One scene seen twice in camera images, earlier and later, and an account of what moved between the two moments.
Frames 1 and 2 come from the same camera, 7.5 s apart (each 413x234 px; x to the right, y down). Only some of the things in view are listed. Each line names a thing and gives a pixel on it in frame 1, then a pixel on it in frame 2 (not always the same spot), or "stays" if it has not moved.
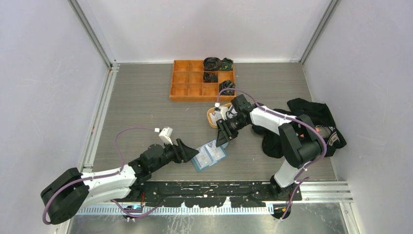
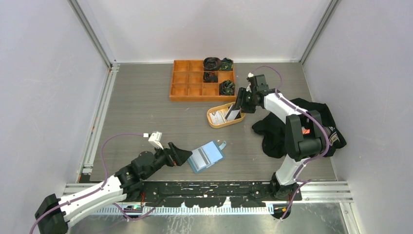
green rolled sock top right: x=227 y=64 stays
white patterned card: x=216 y=152 to x=217 y=117
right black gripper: x=225 y=134 to x=240 y=101
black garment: x=272 y=142 stays
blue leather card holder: x=209 y=154 stays
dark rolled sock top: x=212 y=64 stays
